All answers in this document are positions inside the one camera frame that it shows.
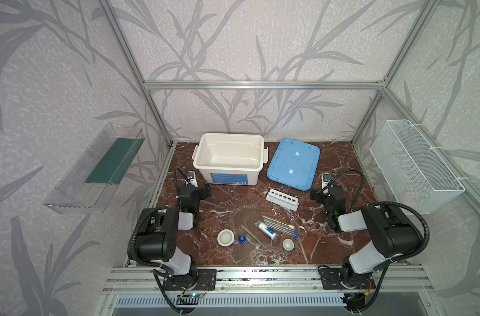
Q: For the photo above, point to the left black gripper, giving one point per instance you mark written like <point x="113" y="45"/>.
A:
<point x="200" y="191"/>

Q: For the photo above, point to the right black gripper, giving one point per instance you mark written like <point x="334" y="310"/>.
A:
<point x="319" y="195"/>

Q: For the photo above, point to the cork-stoppered glass test tube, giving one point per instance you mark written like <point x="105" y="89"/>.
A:
<point x="275" y="222"/>

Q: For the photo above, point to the blue-capped test tube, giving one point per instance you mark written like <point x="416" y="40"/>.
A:
<point x="291" y="233"/>
<point x="272" y="224"/>

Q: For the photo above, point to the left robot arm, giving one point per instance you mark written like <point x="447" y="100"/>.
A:
<point x="154" y="241"/>

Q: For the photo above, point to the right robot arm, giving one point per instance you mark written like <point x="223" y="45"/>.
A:
<point x="397" y="232"/>

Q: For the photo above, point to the white test tube rack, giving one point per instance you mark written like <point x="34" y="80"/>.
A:
<point x="283" y="200"/>

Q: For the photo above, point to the blue plastic bin lid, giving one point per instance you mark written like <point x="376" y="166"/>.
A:
<point x="294" y="164"/>

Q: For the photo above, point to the large white ceramic dish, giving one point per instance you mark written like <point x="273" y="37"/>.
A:
<point x="225" y="238"/>

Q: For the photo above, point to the white plastic storage bin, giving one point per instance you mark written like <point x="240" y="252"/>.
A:
<point x="230" y="159"/>

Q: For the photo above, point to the small white ceramic crucible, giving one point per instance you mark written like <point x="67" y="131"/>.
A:
<point x="288" y="244"/>

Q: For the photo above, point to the blue base small flask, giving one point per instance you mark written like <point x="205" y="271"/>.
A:
<point x="242" y="239"/>

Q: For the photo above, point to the white gauze roll blue label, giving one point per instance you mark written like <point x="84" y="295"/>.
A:
<point x="261" y="225"/>

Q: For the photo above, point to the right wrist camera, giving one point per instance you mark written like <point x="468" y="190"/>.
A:
<point x="326" y="179"/>

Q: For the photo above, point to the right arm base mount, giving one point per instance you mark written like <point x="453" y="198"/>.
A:
<point x="344" y="278"/>

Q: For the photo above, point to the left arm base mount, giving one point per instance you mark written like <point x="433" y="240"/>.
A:
<point x="201" y="279"/>

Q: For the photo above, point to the white wire mesh basket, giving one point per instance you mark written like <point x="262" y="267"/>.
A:
<point x="415" y="173"/>

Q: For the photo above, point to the aluminium front rail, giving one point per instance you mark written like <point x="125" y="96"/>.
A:
<point x="272" y="279"/>

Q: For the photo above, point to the clear acrylic wall shelf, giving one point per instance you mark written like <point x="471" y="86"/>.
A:
<point x="88" y="187"/>

